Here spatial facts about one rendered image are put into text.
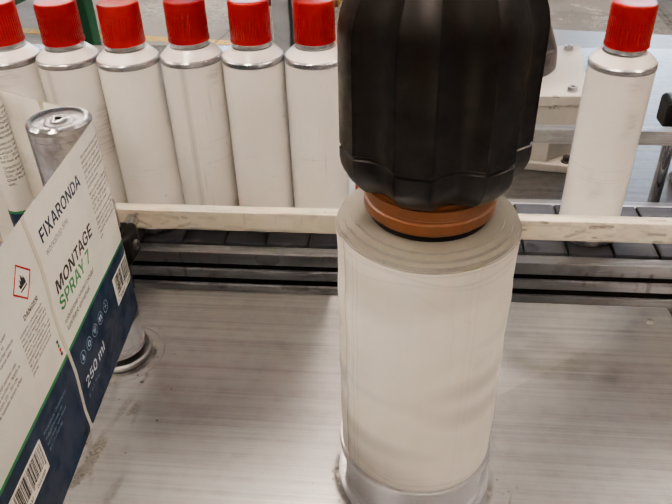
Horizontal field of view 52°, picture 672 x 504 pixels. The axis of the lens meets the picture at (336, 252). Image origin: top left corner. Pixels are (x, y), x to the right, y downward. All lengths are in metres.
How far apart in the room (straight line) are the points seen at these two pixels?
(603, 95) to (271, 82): 0.26
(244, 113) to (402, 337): 0.33
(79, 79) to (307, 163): 0.20
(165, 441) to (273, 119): 0.28
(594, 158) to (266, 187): 0.28
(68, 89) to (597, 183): 0.44
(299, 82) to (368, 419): 0.31
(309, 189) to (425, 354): 0.33
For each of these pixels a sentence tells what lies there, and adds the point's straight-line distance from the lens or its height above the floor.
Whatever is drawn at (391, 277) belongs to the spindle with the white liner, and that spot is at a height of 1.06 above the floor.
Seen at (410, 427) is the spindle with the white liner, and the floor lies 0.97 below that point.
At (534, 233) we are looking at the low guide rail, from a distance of 0.62.
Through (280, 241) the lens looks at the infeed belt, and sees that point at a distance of 0.64.
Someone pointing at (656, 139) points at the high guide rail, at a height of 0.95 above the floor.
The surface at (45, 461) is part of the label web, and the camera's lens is 0.39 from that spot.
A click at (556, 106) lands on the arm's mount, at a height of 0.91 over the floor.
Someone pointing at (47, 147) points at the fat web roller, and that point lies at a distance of 0.44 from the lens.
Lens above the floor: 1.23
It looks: 35 degrees down
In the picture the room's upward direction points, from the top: 2 degrees counter-clockwise
